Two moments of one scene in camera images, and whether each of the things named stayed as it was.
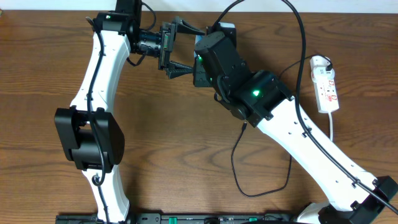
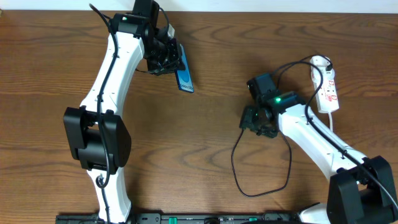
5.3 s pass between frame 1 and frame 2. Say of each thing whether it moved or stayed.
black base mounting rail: stayed
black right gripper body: moved
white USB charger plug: stayed
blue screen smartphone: moved
